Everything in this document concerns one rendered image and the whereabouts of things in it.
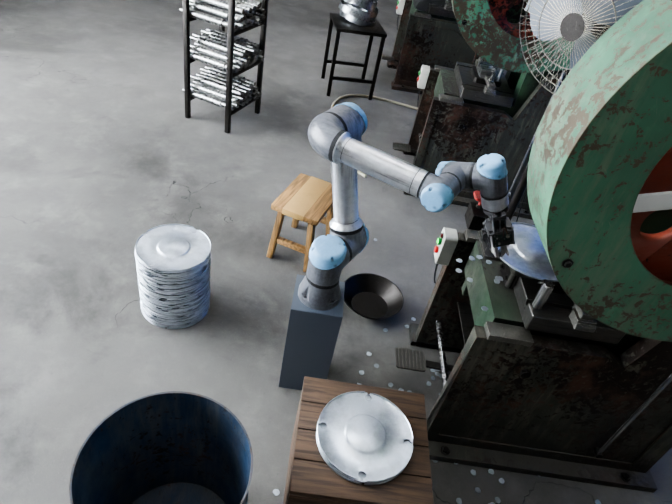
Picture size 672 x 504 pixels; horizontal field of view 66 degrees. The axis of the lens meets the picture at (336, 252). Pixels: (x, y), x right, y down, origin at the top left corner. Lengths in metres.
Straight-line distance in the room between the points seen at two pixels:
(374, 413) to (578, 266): 0.78
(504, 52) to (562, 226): 1.82
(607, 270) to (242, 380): 1.41
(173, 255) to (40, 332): 0.62
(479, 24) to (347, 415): 1.95
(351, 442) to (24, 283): 1.62
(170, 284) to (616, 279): 1.53
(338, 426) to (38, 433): 1.04
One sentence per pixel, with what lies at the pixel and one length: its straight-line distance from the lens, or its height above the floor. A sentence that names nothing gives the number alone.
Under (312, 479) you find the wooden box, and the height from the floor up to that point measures 0.35.
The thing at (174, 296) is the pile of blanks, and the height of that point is 0.20.
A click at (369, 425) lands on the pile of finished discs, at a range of 1.63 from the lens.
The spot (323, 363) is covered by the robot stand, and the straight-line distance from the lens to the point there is 1.97.
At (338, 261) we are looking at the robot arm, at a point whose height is 0.65.
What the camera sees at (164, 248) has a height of 0.34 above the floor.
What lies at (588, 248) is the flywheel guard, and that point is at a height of 1.15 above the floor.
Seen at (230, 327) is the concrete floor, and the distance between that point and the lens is 2.29.
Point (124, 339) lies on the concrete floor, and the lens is 2.28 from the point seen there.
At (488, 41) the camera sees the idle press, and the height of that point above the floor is 1.04.
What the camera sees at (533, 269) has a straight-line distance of 1.71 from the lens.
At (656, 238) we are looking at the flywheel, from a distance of 1.35.
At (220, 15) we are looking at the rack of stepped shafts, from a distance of 3.49.
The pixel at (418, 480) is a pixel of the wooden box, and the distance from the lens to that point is 1.62.
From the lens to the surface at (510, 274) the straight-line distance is 1.78.
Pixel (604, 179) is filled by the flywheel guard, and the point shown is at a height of 1.31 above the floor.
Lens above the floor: 1.73
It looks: 39 degrees down
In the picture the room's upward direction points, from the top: 12 degrees clockwise
